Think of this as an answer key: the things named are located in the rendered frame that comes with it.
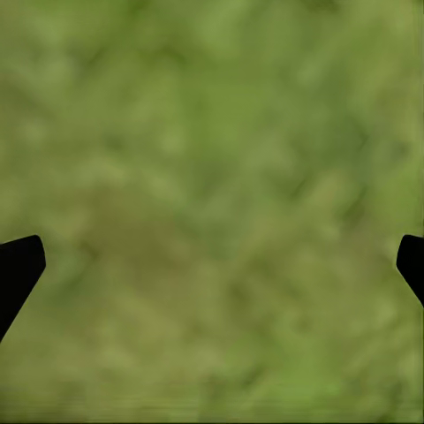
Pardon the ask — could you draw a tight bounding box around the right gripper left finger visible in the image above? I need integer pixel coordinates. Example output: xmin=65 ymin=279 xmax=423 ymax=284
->
xmin=0 ymin=235 xmax=46 ymax=342

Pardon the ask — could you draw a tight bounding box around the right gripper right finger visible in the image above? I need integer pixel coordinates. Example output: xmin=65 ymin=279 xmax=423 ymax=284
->
xmin=396 ymin=234 xmax=424 ymax=305

